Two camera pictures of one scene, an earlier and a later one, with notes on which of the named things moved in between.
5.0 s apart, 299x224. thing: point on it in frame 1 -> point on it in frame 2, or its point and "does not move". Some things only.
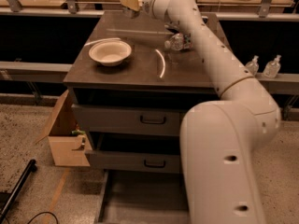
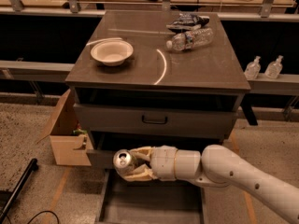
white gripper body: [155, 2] -> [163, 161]
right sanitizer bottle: [272, 67] does not move
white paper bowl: [109, 52] does not move
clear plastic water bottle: [179, 42] does not move
